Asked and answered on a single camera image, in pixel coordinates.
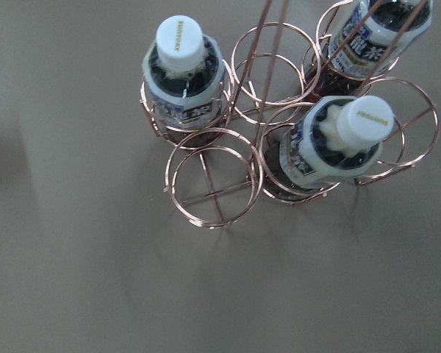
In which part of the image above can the tea bottle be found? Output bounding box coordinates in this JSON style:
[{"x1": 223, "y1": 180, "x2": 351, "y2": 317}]
[
  {"x1": 306, "y1": 1, "x2": 434, "y2": 102},
  {"x1": 142, "y1": 15, "x2": 226, "y2": 143},
  {"x1": 264, "y1": 95, "x2": 394, "y2": 202}
]

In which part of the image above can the copper wire bottle rack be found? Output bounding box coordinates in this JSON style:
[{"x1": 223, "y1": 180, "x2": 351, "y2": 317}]
[{"x1": 140, "y1": 1, "x2": 440, "y2": 229}]

